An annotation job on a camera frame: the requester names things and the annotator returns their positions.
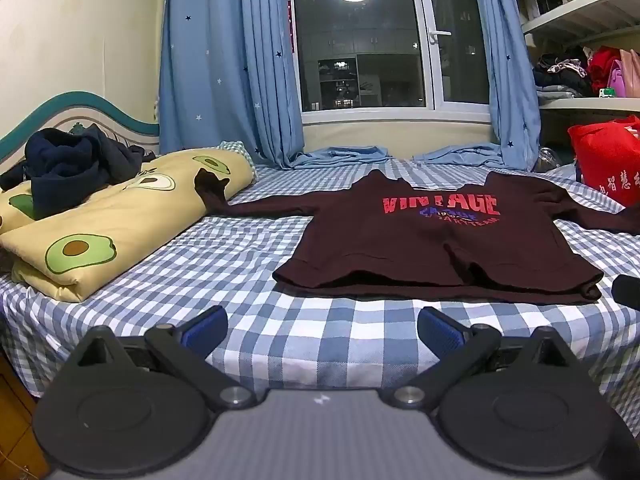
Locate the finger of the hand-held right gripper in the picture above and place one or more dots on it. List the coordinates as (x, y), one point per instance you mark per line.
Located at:
(628, 291)

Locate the green checked pillow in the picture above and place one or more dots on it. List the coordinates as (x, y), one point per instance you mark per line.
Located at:
(240, 149)

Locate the red fabric bag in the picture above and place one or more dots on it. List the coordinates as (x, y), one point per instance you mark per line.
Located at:
(605, 160)

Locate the yellow avocado print quilt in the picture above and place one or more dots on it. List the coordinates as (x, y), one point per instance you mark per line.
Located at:
(125, 225)

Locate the blue star curtain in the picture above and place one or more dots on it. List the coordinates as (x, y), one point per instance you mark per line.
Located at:
(505, 70)
(220, 60)

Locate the maroon printed sweatshirt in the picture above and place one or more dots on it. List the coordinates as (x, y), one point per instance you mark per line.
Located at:
(400, 250)

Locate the pink bag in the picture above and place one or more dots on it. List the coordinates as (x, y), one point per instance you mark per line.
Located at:
(627, 75)

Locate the teal and white headboard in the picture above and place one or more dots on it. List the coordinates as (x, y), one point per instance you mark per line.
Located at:
(50, 106)

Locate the white shelf unit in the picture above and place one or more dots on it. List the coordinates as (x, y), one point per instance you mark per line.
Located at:
(580, 15)

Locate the dark navy garment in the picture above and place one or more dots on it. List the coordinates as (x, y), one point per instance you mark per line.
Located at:
(65, 165)

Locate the white framed window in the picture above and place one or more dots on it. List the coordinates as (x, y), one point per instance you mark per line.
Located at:
(365, 50)

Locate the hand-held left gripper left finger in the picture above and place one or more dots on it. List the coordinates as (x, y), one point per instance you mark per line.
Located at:
(206, 331)

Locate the pile of dark clothes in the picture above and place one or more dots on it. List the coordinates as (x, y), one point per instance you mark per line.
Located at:
(562, 72)

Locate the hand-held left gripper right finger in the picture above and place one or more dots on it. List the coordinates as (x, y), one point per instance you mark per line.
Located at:
(436, 329)

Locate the blue checked bed sheet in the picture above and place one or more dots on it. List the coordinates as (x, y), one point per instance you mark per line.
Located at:
(225, 260)

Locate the red garment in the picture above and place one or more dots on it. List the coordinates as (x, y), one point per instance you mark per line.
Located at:
(600, 67)

